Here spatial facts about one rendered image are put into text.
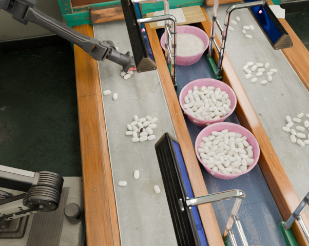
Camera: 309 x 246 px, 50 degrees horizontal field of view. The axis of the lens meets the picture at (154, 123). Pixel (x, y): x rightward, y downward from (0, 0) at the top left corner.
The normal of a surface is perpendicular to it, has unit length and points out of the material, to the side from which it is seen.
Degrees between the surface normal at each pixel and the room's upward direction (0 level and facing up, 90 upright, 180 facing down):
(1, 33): 90
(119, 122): 0
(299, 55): 0
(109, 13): 67
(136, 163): 0
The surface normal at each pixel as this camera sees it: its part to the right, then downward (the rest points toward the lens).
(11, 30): 0.17, 0.78
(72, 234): -0.04, -0.61
